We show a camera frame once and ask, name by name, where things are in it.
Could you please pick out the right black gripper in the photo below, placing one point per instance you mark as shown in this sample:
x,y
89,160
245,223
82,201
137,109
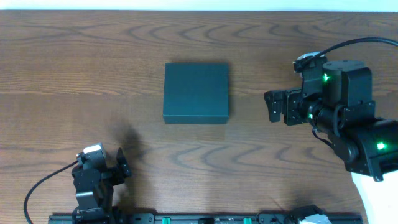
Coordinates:
x,y
291,107

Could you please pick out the dark green box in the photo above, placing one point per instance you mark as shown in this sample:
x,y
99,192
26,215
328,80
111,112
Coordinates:
x,y
196,93

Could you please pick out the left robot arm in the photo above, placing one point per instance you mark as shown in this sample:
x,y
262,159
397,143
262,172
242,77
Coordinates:
x,y
94,182

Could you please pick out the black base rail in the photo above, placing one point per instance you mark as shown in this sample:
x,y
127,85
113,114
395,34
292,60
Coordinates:
x,y
148,218

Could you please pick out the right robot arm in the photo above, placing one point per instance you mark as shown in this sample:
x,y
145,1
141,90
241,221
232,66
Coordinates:
x,y
336,98

